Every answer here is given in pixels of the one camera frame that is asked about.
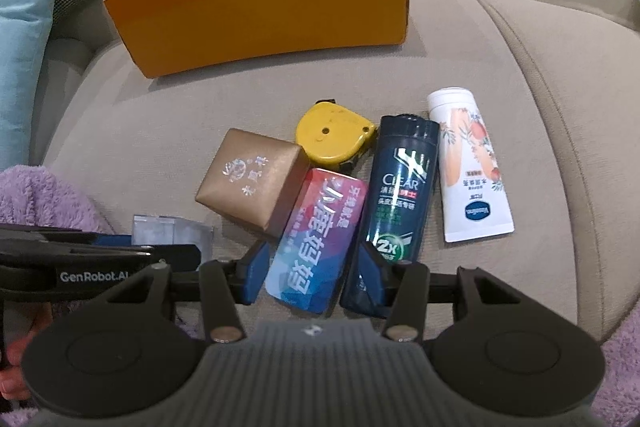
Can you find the red blue card box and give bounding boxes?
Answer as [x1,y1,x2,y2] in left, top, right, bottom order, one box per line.
[265,168,368,314]

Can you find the brown gift box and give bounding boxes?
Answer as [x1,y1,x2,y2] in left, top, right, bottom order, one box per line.
[195,128,310,237]

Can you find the dark blue shampoo bottle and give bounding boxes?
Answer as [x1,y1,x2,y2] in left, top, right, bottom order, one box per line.
[344,114,442,308]

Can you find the yellow tape measure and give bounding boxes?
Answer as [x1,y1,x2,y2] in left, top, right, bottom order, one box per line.
[295,98,378,174]

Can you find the left hand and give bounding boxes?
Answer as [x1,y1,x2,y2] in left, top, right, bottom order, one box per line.
[1,303,53,401]

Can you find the purple fluffy blanket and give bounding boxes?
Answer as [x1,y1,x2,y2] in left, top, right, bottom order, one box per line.
[1,165,113,233]

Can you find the silver foil packet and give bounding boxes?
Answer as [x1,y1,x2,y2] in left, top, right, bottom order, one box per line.
[131,215,214,262]

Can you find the white lotion tube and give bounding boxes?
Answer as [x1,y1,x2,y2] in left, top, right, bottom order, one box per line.
[427,87,514,244]

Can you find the teal cushion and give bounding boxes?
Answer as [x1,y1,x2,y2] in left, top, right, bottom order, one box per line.
[1,0,54,169]

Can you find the beige sofa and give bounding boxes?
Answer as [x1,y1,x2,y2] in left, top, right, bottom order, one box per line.
[30,0,639,339]

